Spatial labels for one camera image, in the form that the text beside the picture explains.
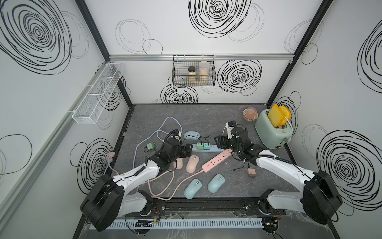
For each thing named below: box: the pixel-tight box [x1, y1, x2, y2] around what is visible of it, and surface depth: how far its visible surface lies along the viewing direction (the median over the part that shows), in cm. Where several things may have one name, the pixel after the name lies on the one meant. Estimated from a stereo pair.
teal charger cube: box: [203, 142, 211, 150], surface depth 91 cm
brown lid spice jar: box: [188, 65, 196, 85], surface depth 87 cm
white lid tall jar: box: [198, 60, 210, 85], surface depth 87 cm
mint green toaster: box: [254, 109, 293, 150], surface depth 90 cm
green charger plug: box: [146, 141, 157, 150], surface depth 96 cm
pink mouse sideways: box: [185, 154, 200, 174], surface depth 88 cm
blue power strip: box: [191, 143, 225, 153], surface depth 93 cm
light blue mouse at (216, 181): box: [207, 173, 226, 194], surface depth 82 cm
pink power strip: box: [201, 149, 233, 174], surface depth 88 cm
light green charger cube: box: [196, 141, 204, 150], surface depth 91 cm
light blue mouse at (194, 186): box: [184, 178, 203, 200], surface depth 80 cm
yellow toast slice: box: [267, 104, 292, 128], surface depth 88 cm
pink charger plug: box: [247, 168, 257, 177], surface depth 85 cm
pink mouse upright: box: [173, 157, 184, 170], surface depth 90 cm
